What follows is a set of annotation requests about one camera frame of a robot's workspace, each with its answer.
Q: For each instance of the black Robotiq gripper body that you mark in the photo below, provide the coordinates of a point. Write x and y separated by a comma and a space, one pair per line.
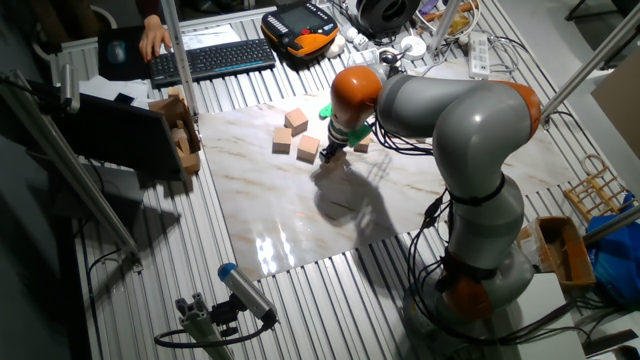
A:
334, 147

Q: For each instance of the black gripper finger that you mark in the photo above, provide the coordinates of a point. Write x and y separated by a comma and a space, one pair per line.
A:
325, 157

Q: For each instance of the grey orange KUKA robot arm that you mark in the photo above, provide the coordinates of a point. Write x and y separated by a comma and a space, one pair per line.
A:
470, 130

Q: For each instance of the forearm in dark sleeve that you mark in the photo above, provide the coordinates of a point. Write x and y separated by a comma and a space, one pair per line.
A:
147, 6

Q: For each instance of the stack of white papers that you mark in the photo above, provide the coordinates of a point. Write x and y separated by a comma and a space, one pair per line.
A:
112, 89

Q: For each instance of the person's bare hand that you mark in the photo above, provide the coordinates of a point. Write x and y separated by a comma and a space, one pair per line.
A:
152, 39

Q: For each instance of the white marble pattern mat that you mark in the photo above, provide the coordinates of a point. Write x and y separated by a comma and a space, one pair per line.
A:
280, 210

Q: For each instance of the clear plastic container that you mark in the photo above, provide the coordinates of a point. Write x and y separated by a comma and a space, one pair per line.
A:
362, 57

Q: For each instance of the white round object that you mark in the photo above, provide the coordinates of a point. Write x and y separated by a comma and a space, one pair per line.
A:
336, 46

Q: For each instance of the white power plug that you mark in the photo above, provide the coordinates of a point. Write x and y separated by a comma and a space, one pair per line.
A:
357, 37

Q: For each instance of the orange black teach pendant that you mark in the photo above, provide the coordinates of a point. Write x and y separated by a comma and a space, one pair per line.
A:
300, 27

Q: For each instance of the white round puck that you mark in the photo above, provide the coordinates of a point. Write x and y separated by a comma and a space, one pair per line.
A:
413, 47

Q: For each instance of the black filament spool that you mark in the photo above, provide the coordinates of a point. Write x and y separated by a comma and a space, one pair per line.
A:
387, 14

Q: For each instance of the black computer keyboard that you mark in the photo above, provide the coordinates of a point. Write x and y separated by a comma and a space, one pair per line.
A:
212, 59

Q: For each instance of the brown cardboard box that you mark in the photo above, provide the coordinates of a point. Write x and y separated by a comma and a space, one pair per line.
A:
170, 107

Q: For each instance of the white paper sheet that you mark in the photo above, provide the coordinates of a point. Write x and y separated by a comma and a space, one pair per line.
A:
207, 36

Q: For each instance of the white power strip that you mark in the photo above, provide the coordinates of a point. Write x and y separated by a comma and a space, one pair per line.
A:
478, 55

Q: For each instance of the black monitor screen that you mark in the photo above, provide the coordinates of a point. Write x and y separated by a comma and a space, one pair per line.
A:
120, 132

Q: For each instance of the dark computer mouse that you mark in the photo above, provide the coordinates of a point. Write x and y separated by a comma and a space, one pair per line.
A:
117, 51

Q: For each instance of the black mouse pad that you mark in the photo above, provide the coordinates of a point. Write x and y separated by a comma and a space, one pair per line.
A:
107, 70

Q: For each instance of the orange brown bin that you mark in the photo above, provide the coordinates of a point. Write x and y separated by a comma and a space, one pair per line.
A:
560, 245

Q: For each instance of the slanted aluminium profile beam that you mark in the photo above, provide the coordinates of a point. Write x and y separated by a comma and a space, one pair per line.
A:
75, 175

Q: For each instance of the wooden lattice rack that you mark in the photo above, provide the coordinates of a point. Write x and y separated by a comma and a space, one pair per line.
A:
597, 192

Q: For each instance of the brown cardboard sheet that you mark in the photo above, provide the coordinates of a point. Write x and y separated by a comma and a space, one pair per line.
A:
622, 100

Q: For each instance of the blue bag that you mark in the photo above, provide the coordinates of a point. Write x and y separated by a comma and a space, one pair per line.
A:
617, 255

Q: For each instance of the silver camera with blue end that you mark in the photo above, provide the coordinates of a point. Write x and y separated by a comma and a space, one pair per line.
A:
245, 290

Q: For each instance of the aluminium profile post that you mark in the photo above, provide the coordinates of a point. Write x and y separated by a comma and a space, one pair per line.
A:
595, 60
444, 25
179, 60

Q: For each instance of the black camera clamp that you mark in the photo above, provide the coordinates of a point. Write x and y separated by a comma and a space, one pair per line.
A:
225, 315

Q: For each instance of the short aluminium mount profile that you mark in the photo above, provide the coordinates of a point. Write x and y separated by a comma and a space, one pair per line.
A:
200, 325

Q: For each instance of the silver depth camera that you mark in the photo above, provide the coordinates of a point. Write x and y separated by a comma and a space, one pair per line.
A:
70, 87

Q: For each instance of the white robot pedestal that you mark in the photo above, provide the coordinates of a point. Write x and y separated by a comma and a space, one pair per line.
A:
545, 320

